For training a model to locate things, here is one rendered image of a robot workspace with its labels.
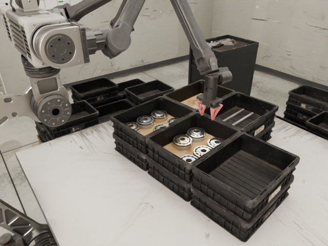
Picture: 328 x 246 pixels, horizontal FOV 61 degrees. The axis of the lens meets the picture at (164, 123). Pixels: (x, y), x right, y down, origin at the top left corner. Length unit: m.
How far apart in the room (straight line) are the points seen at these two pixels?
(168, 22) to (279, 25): 1.78
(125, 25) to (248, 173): 0.84
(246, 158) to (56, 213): 0.93
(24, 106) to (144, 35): 3.68
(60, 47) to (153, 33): 4.04
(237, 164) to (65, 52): 0.92
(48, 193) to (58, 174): 0.14
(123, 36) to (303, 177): 1.16
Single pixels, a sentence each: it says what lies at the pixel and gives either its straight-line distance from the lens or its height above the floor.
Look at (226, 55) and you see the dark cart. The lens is 2.93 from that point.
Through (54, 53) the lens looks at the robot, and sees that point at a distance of 0.93.
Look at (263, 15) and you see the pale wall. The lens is 5.05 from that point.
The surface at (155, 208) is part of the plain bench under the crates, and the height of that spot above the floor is 0.70.
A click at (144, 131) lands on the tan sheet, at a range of 1.62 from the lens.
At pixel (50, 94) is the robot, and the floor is 1.20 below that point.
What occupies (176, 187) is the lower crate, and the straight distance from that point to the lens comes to 1.37.
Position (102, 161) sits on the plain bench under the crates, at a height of 0.70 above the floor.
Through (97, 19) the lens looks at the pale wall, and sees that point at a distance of 4.40.
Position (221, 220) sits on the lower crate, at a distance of 1.27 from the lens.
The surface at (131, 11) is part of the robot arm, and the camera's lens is 1.08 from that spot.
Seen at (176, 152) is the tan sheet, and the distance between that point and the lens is 1.45.
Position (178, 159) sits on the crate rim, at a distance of 1.24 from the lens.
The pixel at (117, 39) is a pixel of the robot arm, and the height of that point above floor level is 1.45.
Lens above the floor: 1.69
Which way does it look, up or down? 30 degrees down
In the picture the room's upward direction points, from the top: straight up
